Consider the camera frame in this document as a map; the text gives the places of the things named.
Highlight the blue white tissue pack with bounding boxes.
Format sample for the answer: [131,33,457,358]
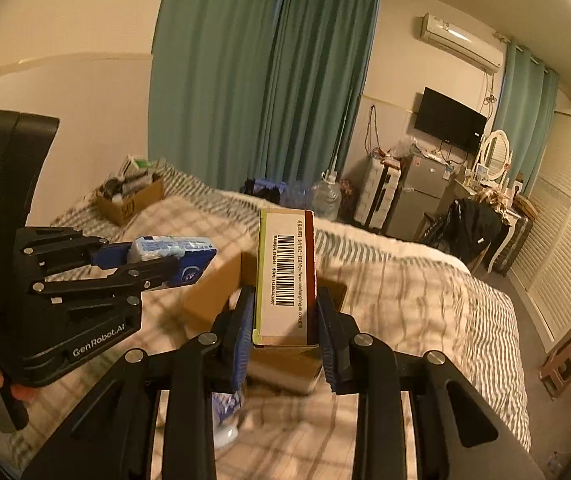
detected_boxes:
[127,235,217,287]

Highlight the green white barcode box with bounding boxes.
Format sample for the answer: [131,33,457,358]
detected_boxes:
[253,209,319,348]

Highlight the brown cardboard box on bed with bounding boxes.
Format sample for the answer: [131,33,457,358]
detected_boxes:
[172,244,347,394]

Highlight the small cardboard box with clutter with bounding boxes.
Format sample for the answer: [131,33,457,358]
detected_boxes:
[94,156,165,226]

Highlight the clear water bottle blue label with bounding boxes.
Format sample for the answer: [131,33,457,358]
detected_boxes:
[212,391,244,450]

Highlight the grey striped bed sheet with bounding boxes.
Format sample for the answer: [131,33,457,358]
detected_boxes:
[56,164,531,462]

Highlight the large clear water jug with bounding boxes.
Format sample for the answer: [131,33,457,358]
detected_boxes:
[310,170,342,221]

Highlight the black clothes on chair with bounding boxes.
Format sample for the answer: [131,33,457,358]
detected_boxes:
[418,198,502,266]

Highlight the white suitcase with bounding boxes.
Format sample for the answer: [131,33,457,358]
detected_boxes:
[354,157,401,230]

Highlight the grey mini fridge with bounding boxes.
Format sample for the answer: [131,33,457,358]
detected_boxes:
[383,154,449,242]

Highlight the small plastic stool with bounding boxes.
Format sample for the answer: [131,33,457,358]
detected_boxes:
[538,333,571,399]

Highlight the white sliding wardrobe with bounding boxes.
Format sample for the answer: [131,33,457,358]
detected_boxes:
[508,110,571,351]

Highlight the green curtain left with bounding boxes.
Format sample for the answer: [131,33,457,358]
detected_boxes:
[148,0,380,190]

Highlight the green curtain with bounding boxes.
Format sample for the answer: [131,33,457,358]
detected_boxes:
[148,0,380,190]
[494,41,560,195]

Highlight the white oval vanity mirror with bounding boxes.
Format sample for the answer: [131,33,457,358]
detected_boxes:
[473,130,513,184]

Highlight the green curtain right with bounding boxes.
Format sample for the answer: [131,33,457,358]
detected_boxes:
[494,41,560,195]

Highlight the white air conditioner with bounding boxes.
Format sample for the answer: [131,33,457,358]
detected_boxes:
[421,13,503,74]

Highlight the black wall television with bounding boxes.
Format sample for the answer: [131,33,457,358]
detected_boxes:
[415,87,487,153]

